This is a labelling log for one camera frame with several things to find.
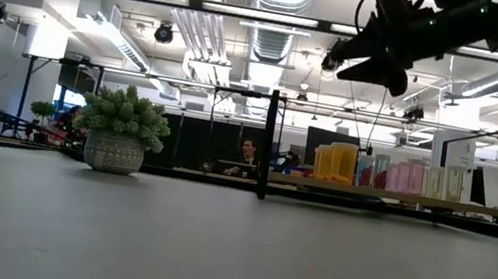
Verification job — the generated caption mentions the person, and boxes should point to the person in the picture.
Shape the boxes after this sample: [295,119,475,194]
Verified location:
[48,100,92,150]
[222,134,264,181]

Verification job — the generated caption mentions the black partition panels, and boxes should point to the black partition panels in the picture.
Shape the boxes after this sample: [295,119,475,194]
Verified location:
[143,110,267,183]

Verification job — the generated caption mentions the white cabinet with sockets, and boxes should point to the white cabinet with sockets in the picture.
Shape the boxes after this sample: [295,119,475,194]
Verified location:
[424,124,482,206]

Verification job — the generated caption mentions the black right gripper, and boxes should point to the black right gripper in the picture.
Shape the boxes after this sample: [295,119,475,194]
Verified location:
[322,0,456,105]

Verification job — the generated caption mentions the green plant in grey pot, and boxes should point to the green plant in grey pot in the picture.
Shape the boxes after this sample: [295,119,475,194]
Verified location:
[65,76,178,183]

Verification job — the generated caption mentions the small potted plant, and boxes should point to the small potted plant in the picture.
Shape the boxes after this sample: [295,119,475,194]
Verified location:
[24,98,58,146]

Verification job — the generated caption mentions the black wall screen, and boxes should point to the black wall screen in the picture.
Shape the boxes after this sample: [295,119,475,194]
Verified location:
[56,60,101,97]

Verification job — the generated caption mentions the wooden shelf with black frame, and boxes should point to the wooden shelf with black frame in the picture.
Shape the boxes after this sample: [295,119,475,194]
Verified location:
[252,87,498,240]

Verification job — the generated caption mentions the slim black monitor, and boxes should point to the slim black monitor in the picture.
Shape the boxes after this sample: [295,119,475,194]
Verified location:
[468,165,493,206]

